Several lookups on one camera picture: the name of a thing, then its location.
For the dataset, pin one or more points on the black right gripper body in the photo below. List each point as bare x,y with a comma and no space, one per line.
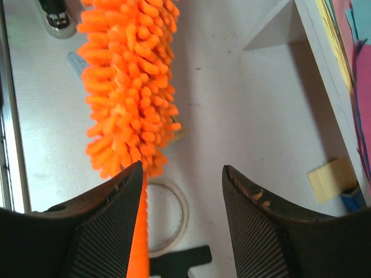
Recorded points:
178,263

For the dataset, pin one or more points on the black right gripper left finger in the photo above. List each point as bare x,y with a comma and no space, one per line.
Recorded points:
87,236

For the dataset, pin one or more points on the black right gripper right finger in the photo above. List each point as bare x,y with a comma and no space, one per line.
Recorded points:
273,237

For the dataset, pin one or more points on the blue beige scientific calculator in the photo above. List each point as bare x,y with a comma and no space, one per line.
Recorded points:
77,62

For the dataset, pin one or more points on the orange chenille duster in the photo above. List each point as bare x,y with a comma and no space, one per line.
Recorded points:
128,81

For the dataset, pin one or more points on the white wooden bookshelf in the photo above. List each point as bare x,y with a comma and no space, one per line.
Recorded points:
302,26

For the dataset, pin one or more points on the white masking tape roll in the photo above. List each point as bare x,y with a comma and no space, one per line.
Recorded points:
168,216

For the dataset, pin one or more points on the yellow sticky note pad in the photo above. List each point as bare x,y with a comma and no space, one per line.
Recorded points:
331,179

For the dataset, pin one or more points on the black white stapler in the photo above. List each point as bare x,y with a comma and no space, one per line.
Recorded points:
57,18

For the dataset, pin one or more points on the coloured paper sheet stack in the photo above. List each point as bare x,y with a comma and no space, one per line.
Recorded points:
347,24

